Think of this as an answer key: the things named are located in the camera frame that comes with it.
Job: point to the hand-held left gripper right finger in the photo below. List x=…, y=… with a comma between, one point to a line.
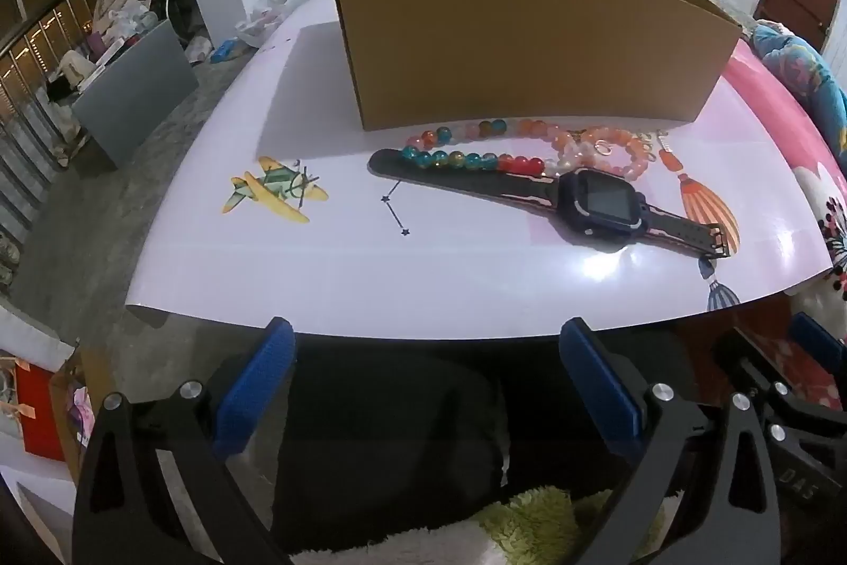
x=599, y=386

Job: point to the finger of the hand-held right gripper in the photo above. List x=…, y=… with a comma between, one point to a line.
x=748, y=366
x=817, y=340

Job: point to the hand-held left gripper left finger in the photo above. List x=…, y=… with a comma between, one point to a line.
x=255, y=386

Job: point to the black smartwatch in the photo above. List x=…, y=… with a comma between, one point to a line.
x=599, y=201

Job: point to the small silver clip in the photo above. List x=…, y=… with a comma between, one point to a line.
x=664, y=141

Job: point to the brown cardboard box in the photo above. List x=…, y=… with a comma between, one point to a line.
x=529, y=49

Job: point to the small open cardboard box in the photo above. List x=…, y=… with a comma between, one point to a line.
x=76, y=406

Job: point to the red box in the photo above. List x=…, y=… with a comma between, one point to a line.
x=40, y=413

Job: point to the pink floral blanket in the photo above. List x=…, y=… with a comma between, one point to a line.
x=767, y=101

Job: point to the blue floral blanket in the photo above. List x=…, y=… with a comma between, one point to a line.
x=807, y=75

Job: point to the grey flat panel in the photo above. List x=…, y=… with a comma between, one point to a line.
x=132, y=88

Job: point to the small blue item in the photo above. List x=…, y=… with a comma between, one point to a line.
x=226, y=50

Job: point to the white plastic bag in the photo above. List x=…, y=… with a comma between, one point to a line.
x=265, y=15

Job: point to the metal window railing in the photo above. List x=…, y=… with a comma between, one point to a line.
x=26, y=75

